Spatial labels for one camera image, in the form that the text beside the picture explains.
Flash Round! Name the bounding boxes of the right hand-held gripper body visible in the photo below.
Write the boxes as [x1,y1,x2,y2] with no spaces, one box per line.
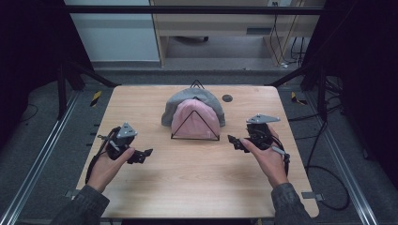
[245,113,282,151]

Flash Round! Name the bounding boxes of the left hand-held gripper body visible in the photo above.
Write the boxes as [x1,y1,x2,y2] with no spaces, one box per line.
[105,122,139,161]

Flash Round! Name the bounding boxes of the black wire rack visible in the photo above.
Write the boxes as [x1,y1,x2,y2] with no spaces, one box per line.
[170,79,221,142]

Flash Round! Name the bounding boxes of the pink beanie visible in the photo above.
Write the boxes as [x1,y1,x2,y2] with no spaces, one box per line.
[170,98,222,141]

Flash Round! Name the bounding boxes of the grey beanie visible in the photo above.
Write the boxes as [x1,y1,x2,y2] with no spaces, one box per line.
[161,87,226,128]

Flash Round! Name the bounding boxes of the person's right hand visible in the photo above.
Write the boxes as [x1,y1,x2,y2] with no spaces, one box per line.
[239,124,291,188]

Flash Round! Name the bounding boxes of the person's left hand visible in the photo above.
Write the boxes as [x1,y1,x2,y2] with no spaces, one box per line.
[86,146,136,193]

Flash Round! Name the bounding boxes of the yellow black tape strip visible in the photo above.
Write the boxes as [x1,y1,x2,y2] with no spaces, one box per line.
[290,91,308,106]
[90,90,103,108]

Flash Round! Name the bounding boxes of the white cabinet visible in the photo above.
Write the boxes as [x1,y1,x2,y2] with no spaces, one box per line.
[63,0,161,63]

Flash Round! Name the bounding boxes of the light wooden desk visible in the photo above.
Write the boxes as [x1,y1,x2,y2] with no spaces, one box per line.
[149,0,327,68]

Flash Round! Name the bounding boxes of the black curtain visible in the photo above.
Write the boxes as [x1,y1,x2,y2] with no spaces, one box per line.
[0,0,95,151]
[301,0,398,190]

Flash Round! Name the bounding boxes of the left hand-held gripper cable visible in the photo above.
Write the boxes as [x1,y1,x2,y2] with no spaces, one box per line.
[84,126,122,185]

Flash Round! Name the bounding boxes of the hand-held gripper cable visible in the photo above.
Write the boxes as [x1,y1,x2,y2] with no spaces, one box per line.
[269,135,291,176]
[84,126,122,185]

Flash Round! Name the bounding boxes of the right hand-held gripper cable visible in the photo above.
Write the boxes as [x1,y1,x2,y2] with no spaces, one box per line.
[269,135,291,176]

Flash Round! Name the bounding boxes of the black floor cable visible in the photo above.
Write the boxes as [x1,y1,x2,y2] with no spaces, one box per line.
[287,102,351,212]

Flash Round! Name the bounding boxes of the grey metal table bracket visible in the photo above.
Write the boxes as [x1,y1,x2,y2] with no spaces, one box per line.
[63,188,82,200]
[301,190,325,202]

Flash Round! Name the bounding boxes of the black metal frame strut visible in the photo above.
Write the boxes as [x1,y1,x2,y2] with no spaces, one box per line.
[265,60,330,122]
[56,58,122,121]

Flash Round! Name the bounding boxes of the aluminium rail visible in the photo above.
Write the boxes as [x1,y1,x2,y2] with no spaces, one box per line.
[304,90,380,225]
[0,89,82,225]

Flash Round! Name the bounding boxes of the hanging black cables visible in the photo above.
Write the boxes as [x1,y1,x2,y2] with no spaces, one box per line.
[269,1,307,68]

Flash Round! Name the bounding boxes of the black horizontal frame bar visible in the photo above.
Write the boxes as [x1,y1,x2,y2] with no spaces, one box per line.
[65,5,325,16]

